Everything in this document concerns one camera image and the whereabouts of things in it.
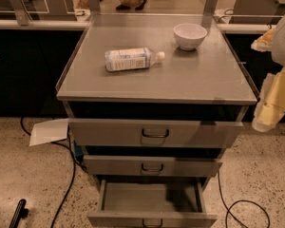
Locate white paper sheet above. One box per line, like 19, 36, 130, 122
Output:
29, 119, 68, 146

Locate grey middle drawer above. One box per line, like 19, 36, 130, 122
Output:
84, 155, 221, 177

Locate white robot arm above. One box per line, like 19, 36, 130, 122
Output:
251, 15, 285, 132

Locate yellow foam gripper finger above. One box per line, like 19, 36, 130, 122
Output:
252, 67, 285, 132
251, 28, 276, 52

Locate grey post left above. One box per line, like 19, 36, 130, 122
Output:
9, 0, 30, 26

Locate black cable right floor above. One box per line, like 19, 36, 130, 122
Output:
217, 170, 271, 228

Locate grey post right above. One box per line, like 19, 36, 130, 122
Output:
201, 0, 218, 28

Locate black cable left floor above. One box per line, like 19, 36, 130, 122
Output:
20, 117, 86, 228

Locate blue object behind cabinet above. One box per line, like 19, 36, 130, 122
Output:
73, 142, 84, 162

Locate grey drawer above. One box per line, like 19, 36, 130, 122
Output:
88, 177, 217, 228
84, 155, 221, 177
68, 119, 243, 148

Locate grey top drawer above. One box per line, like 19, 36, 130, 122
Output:
68, 119, 243, 148

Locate grey metal drawer cabinet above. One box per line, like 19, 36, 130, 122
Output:
55, 13, 260, 188

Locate black cable floor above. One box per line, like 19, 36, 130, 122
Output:
20, 117, 86, 228
217, 170, 271, 228

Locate clear plastic water bottle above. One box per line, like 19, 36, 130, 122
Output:
104, 47, 165, 72

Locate white ceramic bowl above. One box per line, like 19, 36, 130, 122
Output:
173, 23, 207, 51

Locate grey bottom drawer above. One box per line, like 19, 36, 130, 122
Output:
88, 177, 217, 228

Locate black bar on floor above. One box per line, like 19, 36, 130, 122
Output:
9, 199, 29, 228

